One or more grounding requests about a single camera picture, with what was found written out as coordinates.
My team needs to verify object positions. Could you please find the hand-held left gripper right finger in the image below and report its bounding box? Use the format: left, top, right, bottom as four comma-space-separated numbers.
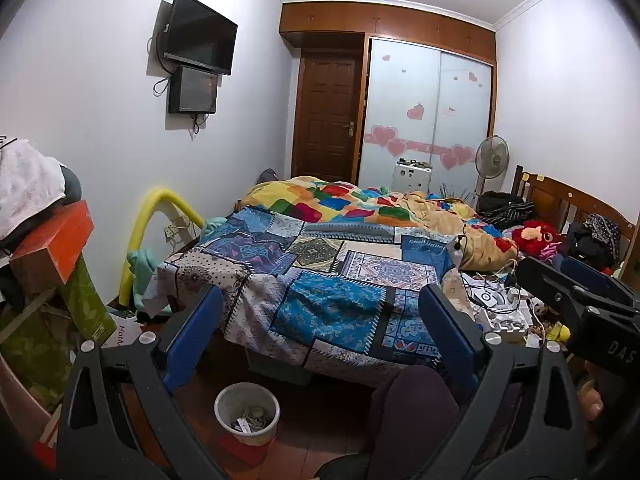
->
419, 283, 588, 480

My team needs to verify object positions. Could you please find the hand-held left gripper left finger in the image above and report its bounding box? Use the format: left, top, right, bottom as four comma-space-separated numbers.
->
55, 284, 226, 480

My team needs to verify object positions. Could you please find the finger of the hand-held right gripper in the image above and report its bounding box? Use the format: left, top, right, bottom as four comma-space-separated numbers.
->
554, 255, 640, 307
515, 256, 602, 332

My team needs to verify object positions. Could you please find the white plastic waste bin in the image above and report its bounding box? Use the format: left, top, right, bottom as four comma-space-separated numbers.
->
214, 382, 281, 447

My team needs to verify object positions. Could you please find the person's right hand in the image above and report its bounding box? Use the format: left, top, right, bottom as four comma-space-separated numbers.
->
575, 362, 636, 456

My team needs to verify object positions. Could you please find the black clothes pile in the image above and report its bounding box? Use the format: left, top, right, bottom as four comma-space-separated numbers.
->
564, 213, 624, 269

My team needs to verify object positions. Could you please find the red plush toy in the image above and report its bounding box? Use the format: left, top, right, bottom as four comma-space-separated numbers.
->
510, 219, 564, 257

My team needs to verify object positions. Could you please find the yellow plush toy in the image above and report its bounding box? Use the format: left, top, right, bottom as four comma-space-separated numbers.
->
544, 324, 572, 357

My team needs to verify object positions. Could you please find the white paper bag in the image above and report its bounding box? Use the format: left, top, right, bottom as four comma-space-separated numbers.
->
107, 317, 147, 354

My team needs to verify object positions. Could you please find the dark purple chair back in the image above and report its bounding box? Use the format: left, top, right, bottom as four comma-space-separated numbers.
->
369, 365, 462, 480

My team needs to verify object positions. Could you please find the teal cloth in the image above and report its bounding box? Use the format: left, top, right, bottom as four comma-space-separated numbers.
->
127, 249, 157, 307

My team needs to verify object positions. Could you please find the black striped bag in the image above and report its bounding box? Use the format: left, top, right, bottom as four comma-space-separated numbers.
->
477, 190, 537, 229

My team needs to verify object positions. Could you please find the wooden bed headboard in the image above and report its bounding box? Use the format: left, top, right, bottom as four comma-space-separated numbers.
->
513, 164, 637, 262

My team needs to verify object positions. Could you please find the green patterned box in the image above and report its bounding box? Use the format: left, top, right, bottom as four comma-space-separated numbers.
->
62, 254, 117, 347

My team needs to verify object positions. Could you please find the blue patterned bedsheet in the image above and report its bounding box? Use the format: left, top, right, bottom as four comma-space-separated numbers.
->
144, 207, 482, 377

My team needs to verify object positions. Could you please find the yellow foam tube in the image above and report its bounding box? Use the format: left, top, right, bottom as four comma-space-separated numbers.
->
118, 187, 205, 309

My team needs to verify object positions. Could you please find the standing electric fan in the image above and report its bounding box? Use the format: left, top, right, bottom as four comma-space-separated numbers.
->
474, 135, 511, 197

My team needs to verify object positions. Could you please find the white boxy appliance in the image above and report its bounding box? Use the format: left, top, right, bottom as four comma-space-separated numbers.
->
394, 161, 432, 194

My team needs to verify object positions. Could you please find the orange cardboard box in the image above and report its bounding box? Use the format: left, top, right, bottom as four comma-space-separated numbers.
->
9, 199, 96, 297

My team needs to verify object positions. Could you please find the colourful patchwork quilt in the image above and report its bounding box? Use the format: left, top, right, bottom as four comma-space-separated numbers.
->
237, 175, 519, 272

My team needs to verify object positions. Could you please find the dark grey bag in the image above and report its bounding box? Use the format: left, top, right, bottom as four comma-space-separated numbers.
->
59, 164, 84, 207

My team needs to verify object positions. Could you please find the frosted sliding door wardrobe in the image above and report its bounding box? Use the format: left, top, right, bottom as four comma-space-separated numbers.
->
360, 34, 496, 197

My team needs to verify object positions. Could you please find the white cloth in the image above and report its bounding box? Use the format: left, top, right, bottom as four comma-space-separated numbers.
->
0, 137, 69, 242

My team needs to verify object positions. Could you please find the brown wooden door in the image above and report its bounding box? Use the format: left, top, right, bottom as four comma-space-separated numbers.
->
292, 48, 362, 184

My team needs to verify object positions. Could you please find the wooden overhead cabinet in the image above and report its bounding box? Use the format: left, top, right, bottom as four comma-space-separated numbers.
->
279, 2, 497, 67

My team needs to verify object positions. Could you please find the white power strip with cables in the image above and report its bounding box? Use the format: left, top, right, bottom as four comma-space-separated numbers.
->
461, 270, 539, 334

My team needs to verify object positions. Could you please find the black cable tangle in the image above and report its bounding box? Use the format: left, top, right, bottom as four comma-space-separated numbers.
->
460, 232, 523, 316

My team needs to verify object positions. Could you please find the white wall socket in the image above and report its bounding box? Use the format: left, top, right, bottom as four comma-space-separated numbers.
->
164, 217, 192, 242

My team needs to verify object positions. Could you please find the black television cable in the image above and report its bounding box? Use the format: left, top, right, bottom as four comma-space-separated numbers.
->
147, 35, 174, 97

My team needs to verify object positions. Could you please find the black wall television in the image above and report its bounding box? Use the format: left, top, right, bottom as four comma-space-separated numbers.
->
161, 0, 239, 76

